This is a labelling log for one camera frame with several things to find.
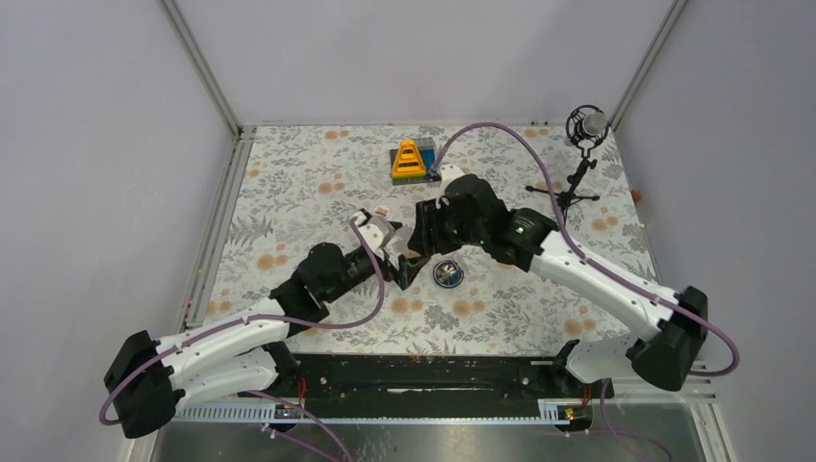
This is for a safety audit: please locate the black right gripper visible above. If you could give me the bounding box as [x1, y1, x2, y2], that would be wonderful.
[408, 196, 487, 258]

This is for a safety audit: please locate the round clear blue pill case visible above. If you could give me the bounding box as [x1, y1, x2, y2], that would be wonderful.
[432, 260, 465, 289]

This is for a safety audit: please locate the white cap amber pill bottle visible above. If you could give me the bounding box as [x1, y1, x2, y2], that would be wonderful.
[373, 205, 391, 218]

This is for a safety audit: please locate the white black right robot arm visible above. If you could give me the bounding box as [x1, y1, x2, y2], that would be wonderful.
[408, 174, 708, 397]

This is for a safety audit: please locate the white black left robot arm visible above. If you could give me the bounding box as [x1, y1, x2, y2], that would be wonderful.
[99, 211, 428, 439]

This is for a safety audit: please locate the yellow pyramid toy on blocks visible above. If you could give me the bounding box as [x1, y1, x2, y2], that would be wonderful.
[389, 138, 441, 186]

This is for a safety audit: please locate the floral patterned table mat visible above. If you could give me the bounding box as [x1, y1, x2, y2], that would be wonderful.
[200, 123, 627, 356]

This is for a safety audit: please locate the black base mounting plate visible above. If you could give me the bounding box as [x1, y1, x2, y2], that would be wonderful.
[264, 354, 614, 408]

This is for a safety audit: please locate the black microphone on tripod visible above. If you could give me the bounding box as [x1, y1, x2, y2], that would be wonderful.
[525, 105, 610, 221]

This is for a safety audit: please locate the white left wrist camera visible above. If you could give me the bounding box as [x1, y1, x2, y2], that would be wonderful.
[351, 209, 388, 258]

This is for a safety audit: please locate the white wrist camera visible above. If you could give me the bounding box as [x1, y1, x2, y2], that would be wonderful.
[351, 209, 388, 258]
[431, 164, 465, 194]

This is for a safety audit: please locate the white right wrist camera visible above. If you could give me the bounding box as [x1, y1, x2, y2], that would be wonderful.
[431, 164, 465, 194]

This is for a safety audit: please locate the white slotted cable duct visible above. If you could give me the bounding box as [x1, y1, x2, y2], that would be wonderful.
[172, 398, 572, 425]

